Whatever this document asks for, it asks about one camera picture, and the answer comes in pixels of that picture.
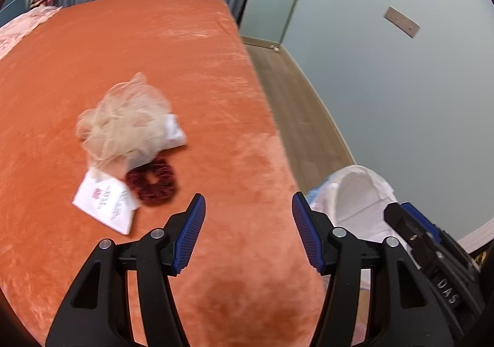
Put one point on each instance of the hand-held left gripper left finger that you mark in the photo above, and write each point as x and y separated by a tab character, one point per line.
191	235

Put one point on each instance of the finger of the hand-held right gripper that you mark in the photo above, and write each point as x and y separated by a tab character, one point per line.
401	219
418	217

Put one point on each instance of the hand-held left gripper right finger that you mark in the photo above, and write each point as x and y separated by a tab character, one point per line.
308	231

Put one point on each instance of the white plastic bin liner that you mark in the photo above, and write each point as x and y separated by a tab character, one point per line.
359	196

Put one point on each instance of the dark red scrunchie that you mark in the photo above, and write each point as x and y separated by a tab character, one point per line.
166	184

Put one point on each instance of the white paper packet red print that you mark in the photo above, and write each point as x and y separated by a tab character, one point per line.
106	200

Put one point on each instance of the white cloth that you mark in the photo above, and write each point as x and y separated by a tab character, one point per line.
173	134

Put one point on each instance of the beige mesh net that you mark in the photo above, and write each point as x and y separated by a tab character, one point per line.
123	119

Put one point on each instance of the orange plush bed blanket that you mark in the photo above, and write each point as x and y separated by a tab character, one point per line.
193	80

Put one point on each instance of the pink bed cloth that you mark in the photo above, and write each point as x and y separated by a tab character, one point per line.
19	28

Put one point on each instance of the grey wall switch plate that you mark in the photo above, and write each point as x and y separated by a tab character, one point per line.
401	21

